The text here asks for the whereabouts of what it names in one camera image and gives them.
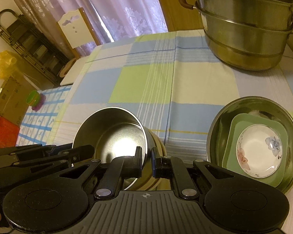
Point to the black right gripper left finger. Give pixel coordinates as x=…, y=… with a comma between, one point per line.
x=119, y=169

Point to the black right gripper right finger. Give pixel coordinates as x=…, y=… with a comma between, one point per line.
x=183, y=179

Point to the cream ribbed bowl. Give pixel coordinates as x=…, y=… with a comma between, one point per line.
x=157, y=165

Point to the small steel bowl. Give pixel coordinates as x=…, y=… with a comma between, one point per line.
x=116, y=132

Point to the green rectangular plate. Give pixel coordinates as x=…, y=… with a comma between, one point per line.
x=238, y=124

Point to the small floral white dish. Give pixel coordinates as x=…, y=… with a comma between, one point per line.
x=259, y=151

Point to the orange plastic bag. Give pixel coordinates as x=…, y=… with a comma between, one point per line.
x=8, y=133

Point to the blue white patterned cloth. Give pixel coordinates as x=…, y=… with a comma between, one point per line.
x=37, y=125

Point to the brown cardboard box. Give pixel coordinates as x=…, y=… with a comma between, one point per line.
x=13, y=95

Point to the green purple stacked cups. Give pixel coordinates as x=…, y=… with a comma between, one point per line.
x=35, y=100

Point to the checkered tablecloth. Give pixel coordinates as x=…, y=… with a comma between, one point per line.
x=174, y=85

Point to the large steel basin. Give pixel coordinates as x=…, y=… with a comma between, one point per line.
x=258, y=106

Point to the yellow plastic bag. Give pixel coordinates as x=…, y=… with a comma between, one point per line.
x=7, y=64

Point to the black folded metal rack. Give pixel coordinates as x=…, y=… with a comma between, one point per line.
x=34, y=47

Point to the white wooden chair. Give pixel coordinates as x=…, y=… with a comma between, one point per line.
x=77, y=31

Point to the purple lace curtain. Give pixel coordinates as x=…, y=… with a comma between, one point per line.
x=112, y=20

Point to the stacked steel steamer pot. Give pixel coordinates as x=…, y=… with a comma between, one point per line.
x=246, y=34

